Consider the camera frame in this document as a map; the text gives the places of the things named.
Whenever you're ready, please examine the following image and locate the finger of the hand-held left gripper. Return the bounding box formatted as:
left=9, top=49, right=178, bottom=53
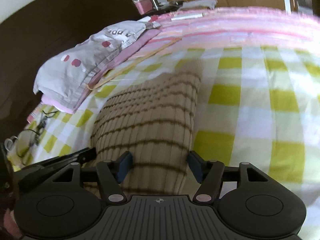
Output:
left=14, top=147, right=97, bottom=188

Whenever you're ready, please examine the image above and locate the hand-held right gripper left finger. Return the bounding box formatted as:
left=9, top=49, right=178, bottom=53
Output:
left=50, top=151, right=133, bottom=204

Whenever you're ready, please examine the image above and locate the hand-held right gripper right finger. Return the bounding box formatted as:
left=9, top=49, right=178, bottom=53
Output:
left=186, top=151, right=272, bottom=204

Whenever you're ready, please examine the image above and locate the beige brown-striped ribbed sweater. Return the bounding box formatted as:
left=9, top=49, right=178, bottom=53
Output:
left=81, top=59, right=202, bottom=196

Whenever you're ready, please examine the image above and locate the small white object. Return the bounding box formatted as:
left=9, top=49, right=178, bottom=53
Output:
left=4, top=136, right=18, bottom=151

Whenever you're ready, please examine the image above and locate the yellow-green checked bed sheet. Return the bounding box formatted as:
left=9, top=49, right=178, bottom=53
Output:
left=7, top=44, right=320, bottom=240

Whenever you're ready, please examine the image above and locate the grey pillow with pink spots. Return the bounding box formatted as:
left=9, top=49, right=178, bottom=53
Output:
left=33, top=21, right=147, bottom=106

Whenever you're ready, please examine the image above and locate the dark wooden headboard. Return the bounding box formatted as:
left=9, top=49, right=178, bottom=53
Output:
left=0, top=0, right=140, bottom=143

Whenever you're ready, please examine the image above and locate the pink striped quilt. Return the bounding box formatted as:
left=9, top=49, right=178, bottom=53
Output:
left=147, top=5, right=320, bottom=53

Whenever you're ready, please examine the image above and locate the flat white paper box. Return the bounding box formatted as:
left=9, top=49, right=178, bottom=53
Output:
left=171, top=12, right=208, bottom=22

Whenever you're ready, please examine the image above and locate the pink storage box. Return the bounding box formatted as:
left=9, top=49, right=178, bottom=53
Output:
left=134, top=0, right=154, bottom=15

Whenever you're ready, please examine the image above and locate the white plastic bag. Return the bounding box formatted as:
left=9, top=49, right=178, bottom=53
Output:
left=179, top=0, right=218, bottom=10

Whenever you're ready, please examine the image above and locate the dark nightstand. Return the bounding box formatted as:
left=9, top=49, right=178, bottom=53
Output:
left=152, top=1, right=186, bottom=12

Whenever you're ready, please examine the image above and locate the black cable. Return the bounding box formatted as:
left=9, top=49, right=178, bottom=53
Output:
left=15, top=109, right=59, bottom=161

